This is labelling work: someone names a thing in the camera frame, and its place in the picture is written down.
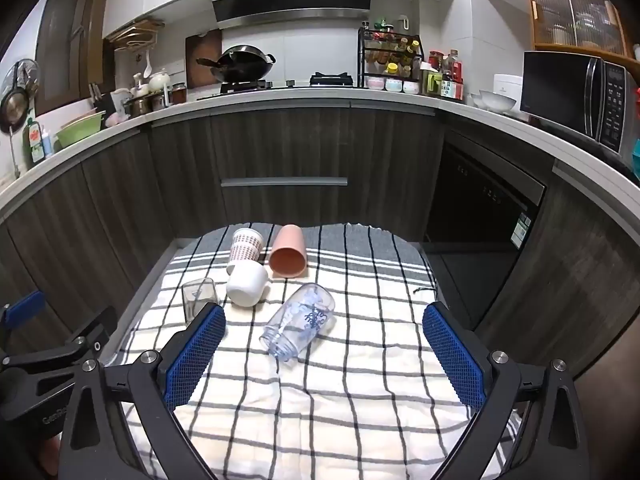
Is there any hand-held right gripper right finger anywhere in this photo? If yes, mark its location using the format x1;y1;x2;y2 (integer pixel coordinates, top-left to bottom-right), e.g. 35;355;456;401
422;302;596;480

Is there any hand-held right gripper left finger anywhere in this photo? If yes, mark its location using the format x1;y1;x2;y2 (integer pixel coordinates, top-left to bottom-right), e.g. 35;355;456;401
59;303;227;480

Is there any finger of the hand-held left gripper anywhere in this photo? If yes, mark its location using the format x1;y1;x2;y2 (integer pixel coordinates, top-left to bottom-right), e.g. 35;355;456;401
0;290;46;332
0;305;119;376

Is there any clear glass cup blue print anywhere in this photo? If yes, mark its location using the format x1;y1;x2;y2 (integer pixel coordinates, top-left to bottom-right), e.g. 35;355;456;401
258;282;336;361

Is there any small clear glass cup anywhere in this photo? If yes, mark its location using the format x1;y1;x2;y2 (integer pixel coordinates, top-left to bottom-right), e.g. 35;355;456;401
181;277;220;322

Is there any white cup red dot pattern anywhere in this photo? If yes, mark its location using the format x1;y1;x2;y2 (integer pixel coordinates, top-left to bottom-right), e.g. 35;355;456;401
227;227;265;275

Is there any terracotta pink cup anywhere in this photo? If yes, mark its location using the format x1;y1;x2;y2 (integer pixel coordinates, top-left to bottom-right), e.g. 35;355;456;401
269;224;308;280

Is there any white black checked cloth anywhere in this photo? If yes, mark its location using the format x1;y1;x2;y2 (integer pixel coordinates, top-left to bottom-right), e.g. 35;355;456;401
107;221;524;480

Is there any black built-in dishwasher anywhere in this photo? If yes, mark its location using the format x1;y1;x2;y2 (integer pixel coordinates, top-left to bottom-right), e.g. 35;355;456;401
422;130;549;262

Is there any green bottle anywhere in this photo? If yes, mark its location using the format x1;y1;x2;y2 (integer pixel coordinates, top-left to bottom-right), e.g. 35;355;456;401
22;117;46;164

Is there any green bowl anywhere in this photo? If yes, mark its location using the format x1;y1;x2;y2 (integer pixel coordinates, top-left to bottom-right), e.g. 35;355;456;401
54;109;106;149

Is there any hanging frying pan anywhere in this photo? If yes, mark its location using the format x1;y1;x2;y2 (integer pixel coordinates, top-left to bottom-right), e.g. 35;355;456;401
0;59;41;134

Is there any black knife block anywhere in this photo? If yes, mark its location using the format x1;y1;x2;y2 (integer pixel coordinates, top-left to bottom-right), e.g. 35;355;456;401
89;82;119;117

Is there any dark wood kitchen cabinet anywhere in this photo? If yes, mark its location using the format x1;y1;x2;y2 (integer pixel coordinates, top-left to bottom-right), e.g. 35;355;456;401
0;100;640;381

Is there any stack of white bowls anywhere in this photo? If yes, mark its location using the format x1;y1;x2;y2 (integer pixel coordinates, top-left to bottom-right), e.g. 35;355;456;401
469;89;519;114

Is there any white teapot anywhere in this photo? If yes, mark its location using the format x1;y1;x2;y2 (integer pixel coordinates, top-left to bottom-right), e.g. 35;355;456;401
148;69;174;94

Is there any white rice cooker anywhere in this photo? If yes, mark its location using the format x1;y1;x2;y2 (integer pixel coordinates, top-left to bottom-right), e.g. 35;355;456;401
492;73;524;107

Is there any group of sauce bottles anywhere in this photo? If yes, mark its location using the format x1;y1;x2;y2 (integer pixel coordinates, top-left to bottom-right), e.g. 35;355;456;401
421;49;466;101

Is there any black gas stove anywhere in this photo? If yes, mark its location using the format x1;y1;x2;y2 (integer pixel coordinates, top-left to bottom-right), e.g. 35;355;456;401
197;73;356;101

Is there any black microwave oven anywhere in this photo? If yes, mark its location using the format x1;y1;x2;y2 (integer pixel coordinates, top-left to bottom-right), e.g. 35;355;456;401
520;50;640;165

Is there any black wok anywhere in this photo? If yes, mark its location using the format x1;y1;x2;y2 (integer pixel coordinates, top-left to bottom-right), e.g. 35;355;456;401
195;44;277;84

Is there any dark wooden cutting board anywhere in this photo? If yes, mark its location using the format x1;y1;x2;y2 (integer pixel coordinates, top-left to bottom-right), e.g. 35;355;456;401
185;29;224;90

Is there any black spice rack with bottles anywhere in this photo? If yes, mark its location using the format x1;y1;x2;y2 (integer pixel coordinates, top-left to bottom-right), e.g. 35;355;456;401
357;19;424;95

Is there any wooden glass-door cabinet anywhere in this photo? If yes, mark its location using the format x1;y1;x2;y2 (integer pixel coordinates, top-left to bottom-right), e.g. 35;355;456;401
525;0;629;59

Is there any metal drawer handle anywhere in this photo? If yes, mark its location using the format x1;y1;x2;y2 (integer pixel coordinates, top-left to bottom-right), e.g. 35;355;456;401
220;177;349;189

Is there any wooden wall rack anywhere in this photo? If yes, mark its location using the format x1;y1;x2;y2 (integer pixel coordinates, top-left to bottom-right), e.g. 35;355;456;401
106;17;166;52

